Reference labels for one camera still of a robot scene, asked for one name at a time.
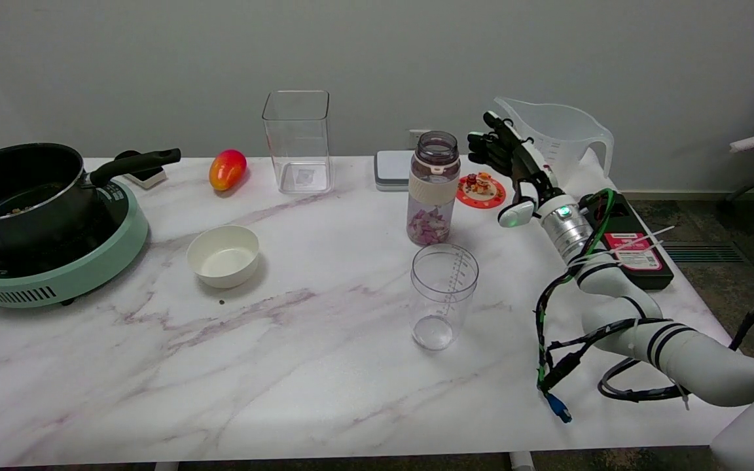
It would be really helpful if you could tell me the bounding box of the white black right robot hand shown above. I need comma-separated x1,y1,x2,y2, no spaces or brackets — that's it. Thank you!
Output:
467,111,562,228

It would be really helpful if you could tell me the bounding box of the clear bottle with beige sleeve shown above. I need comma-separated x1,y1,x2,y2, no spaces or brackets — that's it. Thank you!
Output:
406,131,461,247

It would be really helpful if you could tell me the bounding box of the large clear measuring jug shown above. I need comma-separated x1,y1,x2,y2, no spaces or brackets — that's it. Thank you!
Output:
494,97,615,196

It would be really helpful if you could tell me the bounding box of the red coaster with figurine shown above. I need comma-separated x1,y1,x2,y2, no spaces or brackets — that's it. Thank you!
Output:
456,171,515,209

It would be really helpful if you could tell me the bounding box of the white grey kitchen scale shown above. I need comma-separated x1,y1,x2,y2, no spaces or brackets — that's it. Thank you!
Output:
374,150,417,192

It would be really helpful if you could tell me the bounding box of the clear plastic measuring beaker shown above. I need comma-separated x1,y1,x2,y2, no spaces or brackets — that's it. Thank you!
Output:
409,243,480,351

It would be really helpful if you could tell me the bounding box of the black device with red label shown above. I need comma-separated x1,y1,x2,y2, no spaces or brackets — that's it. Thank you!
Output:
585,192,675,291

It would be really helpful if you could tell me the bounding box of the floor vent grille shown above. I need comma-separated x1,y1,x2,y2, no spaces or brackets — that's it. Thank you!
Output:
662,242,748,264

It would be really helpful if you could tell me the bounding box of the clear square plastic container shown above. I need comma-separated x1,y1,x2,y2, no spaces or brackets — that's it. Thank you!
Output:
262,90,334,195

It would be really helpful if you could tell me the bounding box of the red orange mango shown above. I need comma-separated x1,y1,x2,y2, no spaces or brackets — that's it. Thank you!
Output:
209,149,248,192

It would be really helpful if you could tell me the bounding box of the white round bowl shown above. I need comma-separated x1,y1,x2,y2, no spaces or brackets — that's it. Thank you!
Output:
187,225,260,289

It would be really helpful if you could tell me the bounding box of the white block with black top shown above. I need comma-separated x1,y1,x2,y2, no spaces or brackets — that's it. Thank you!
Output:
115,150,168,190

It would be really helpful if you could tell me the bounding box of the mint green induction cooker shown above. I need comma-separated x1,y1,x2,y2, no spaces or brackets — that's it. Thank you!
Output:
0,178,150,309

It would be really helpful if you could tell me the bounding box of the black saucepan with handle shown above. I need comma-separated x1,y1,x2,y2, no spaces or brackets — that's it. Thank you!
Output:
0,143,182,253

